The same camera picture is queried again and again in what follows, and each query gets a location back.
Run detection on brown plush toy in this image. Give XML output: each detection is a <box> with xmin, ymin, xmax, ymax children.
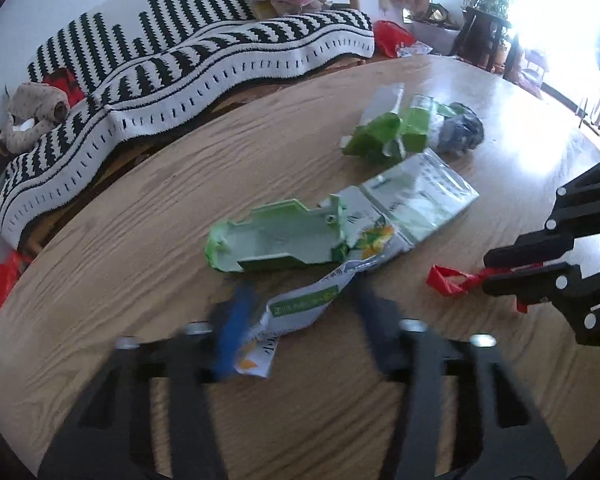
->
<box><xmin>0</xmin><ymin>81</ymin><xmax>72</xmax><ymax>156</ymax></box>

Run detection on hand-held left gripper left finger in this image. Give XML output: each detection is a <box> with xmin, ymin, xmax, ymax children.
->
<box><xmin>37</xmin><ymin>282</ymin><xmax>256</xmax><ymax>480</ymax></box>

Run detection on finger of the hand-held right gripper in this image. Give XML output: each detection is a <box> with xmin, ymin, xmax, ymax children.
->
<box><xmin>481</xmin><ymin>262</ymin><xmax>600</xmax><ymax>346</ymax></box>
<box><xmin>482</xmin><ymin>154</ymin><xmax>600</xmax><ymax>272</ymax></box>

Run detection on grey storage box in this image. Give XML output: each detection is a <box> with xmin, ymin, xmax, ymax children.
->
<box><xmin>410</xmin><ymin>16</ymin><xmax>462</xmax><ymax>56</ymax></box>

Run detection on crumpled blue foil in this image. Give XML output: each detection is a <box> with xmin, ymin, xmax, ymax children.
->
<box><xmin>437</xmin><ymin>102</ymin><xmax>486</xmax><ymax>156</ymax></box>

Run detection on dark wooden plant stand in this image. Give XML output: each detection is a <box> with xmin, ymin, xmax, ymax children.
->
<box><xmin>450</xmin><ymin>6</ymin><xmax>514</xmax><ymax>74</ymax></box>

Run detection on white green pouch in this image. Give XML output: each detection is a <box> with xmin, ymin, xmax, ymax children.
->
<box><xmin>235</xmin><ymin>149</ymin><xmax>481</xmax><ymax>379</ymax></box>

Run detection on red plastic bag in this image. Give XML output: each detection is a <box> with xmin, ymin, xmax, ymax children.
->
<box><xmin>372</xmin><ymin>20</ymin><xmax>416</xmax><ymax>59</ymax></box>

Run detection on black white striped blanket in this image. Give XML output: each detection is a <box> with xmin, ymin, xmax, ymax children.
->
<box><xmin>0</xmin><ymin>0</ymin><xmax>376</xmax><ymax>239</ymax></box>

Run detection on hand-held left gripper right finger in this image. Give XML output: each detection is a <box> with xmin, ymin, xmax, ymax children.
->
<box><xmin>352</xmin><ymin>280</ymin><xmax>568</xmax><ymax>480</ymax></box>

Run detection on red plastic wrapper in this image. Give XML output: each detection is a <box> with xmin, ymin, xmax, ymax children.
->
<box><xmin>426</xmin><ymin>264</ymin><xmax>531</xmax><ymax>314</ymax></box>

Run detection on flattened green paper carton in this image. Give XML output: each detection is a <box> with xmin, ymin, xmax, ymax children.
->
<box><xmin>206</xmin><ymin>199</ymin><xmax>354</xmax><ymax>274</ymax></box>

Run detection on red black cushion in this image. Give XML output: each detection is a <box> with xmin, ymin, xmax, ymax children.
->
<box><xmin>42</xmin><ymin>67</ymin><xmax>89</xmax><ymax>106</ymax></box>

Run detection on crumpled papers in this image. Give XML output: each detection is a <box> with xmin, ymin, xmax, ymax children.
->
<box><xmin>395</xmin><ymin>40</ymin><xmax>434</xmax><ymax>59</ymax></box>

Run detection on green white torn carton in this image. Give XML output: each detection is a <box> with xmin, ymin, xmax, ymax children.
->
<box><xmin>341</xmin><ymin>94</ymin><xmax>448</xmax><ymax>162</ymax></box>

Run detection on grey plastic wrapper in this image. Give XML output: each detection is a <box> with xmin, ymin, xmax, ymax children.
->
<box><xmin>361</xmin><ymin>84</ymin><xmax>406</xmax><ymax>126</ymax></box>

